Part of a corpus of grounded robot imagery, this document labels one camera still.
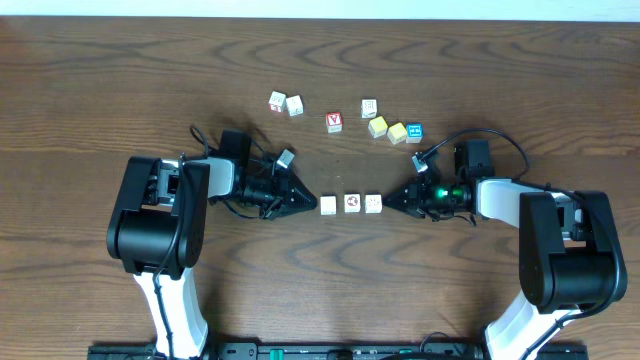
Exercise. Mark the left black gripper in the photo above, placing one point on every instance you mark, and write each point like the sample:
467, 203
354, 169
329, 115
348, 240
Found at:
294, 193

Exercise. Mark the white block red side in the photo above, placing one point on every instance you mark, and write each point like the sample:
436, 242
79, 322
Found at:
277, 102

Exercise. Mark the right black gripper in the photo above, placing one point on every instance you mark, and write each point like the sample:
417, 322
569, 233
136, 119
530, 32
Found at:
416, 204

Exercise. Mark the yellow block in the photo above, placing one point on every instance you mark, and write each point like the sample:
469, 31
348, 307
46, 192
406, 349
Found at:
377, 127
397, 133

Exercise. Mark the plain white wooden block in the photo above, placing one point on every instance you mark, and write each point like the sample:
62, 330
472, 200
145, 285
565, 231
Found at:
328, 205

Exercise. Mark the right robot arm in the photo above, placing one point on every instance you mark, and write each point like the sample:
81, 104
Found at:
570, 261

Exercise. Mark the yellow block left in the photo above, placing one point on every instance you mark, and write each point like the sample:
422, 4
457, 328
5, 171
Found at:
377, 127

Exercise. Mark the red V letter block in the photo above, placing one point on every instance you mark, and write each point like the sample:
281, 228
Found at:
334, 122

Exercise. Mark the blue picture block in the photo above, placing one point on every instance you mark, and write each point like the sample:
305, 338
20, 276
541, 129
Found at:
415, 133

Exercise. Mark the white block black print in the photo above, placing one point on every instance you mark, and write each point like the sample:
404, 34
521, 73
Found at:
369, 108

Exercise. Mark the white block red globe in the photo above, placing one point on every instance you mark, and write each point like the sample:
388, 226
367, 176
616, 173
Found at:
352, 203

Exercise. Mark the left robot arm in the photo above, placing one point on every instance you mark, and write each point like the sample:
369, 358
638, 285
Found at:
158, 224

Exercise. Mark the yellow block right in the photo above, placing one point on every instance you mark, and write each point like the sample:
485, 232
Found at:
397, 133

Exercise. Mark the plain white letter block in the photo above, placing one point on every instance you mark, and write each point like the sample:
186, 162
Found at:
294, 105

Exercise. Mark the white block orange print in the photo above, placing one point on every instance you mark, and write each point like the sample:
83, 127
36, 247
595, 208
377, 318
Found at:
373, 203

